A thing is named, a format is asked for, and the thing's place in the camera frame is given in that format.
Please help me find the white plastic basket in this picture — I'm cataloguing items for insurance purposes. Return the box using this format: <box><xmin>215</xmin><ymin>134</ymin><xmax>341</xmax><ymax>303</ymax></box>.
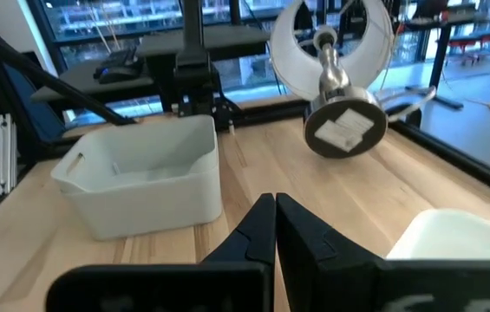
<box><xmin>385</xmin><ymin>207</ymin><xmax>490</xmax><ymax>262</ymax></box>
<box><xmin>50</xmin><ymin>114</ymin><xmax>223</xmax><ymax>242</ymax></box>

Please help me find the black side desk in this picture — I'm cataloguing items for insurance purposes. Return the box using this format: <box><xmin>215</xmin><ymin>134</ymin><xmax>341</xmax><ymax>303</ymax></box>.
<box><xmin>30</xmin><ymin>60</ymin><xmax>155</xmax><ymax>104</ymax></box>

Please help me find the red low cart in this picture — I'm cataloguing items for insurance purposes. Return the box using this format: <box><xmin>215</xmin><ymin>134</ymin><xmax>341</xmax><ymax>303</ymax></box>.
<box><xmin>446</xmin><ymin>32</ymin><xmax>490</xmax><ymax>66</ymax></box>

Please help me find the black aluminium table frame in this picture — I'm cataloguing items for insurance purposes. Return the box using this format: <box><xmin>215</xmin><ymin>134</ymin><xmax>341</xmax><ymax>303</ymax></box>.
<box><xmin>0</xmin><ymin>97</ymin><xmax>490</xmax><ymax>237</ymax></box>

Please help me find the blue panel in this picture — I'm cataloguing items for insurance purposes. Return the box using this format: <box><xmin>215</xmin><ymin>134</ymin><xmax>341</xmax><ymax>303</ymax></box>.
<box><xmin>1</xmin><ymin>64</ymin><xmax>68</xmax><ymax>144</ymax></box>

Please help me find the table lamp with white shade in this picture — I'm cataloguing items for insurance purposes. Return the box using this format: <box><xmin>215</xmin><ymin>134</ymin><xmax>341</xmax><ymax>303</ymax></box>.
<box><xmin>269</xmin><ymin>0</ymin><xmax>395</xmax><ymax>159</ymax></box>

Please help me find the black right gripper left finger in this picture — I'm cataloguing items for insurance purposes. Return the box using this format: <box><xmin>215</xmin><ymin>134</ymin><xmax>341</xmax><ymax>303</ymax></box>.
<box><xmin>46</xmin><ymin>192</ymin><xmax>277</xmax><ymax>312</ymax></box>

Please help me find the thick black cable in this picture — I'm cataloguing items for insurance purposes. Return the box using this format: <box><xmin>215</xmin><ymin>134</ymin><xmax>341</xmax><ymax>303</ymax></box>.
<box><xmin>0</xmin><ymin>6</ymin><xmax>136</xmax><ymax>127</ymax></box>

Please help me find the dark grey desk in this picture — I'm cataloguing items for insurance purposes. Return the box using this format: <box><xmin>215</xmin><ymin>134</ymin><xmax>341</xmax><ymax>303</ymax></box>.
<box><xmin>135</xmin><ymin>25</ymin><xmax>271</xmax><ymax>61</ymax></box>

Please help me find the silver aluminium bracket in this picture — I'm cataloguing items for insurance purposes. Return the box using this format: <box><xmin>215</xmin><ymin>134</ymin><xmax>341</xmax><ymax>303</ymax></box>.
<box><xmin>0</xmin><ymin>113</ymin><xmax>18</xmax><ymax>196</ymax></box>

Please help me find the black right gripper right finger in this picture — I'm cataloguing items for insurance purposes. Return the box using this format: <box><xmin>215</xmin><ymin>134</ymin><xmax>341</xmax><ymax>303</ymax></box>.
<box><xmin>275</xmin><ymin>192</ymin><xmax>490</xmax><ymax>312</ymax></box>

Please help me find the clear lamp cord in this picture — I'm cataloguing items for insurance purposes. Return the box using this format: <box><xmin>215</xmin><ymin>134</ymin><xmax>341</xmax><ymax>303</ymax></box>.
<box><xmin>376</xmin><ymin>85</ymin><xmax>438</xmax><ymax>124</ymax></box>

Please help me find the black desk in background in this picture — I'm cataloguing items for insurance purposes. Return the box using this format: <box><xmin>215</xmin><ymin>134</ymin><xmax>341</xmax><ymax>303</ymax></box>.
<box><xmin>402</xmin><ymin>8</ymin><xmax>490</xmax><ymax>110</ymax></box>

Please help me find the black computer mouse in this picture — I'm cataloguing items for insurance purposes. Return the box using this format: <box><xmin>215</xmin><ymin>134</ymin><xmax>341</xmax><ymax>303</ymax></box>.
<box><xmin>96</xmin><ymin>64</ymin><xmax>144</xmax><ymax>85</ymax></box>

